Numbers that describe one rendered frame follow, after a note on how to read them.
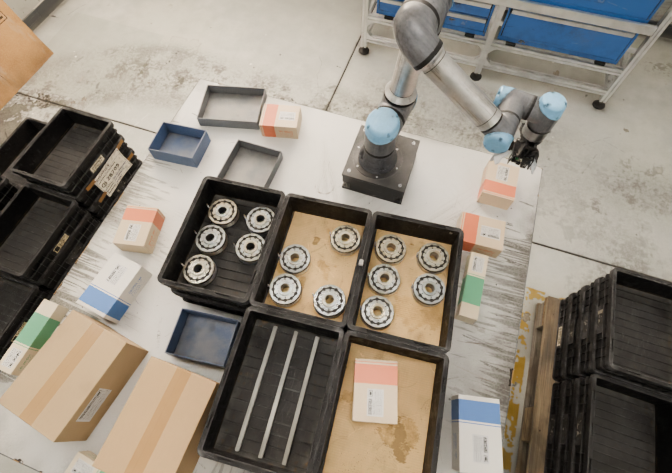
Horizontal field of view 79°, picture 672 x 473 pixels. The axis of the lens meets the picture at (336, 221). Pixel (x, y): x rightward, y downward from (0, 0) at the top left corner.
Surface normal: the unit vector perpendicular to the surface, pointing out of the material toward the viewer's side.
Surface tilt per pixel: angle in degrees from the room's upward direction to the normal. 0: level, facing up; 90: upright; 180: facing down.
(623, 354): 0
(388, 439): 0
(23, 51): 73
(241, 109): 0
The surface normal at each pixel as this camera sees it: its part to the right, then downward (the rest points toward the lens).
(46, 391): -0.01, -0.45
